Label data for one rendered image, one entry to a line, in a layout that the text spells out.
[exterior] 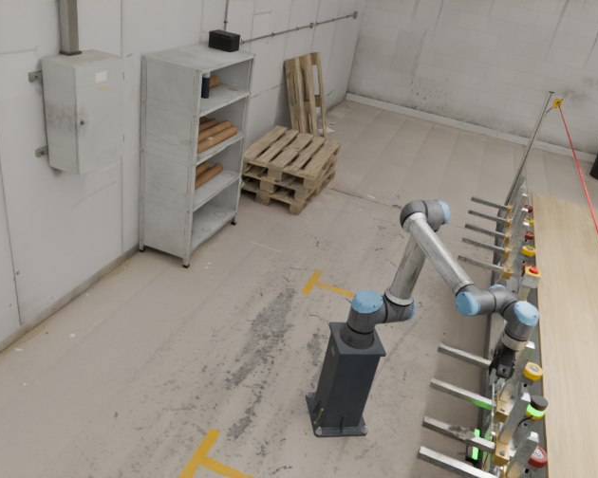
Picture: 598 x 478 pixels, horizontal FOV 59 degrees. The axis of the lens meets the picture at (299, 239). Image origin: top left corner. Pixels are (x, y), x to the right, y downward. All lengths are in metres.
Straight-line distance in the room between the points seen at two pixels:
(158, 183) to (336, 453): 2.27
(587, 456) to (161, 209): 3.12
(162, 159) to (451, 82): 6.55
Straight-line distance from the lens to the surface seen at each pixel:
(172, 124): 3.85
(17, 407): 3.31
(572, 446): 2.39
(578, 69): 9.65
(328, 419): 3.13
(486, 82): 9.61
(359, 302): 2.70
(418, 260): 2.62
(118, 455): 3.02
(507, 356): 2.20
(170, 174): 3.98
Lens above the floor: 2.39
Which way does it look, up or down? 29 degrees down
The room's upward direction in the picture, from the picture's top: 11 degrees clockwise
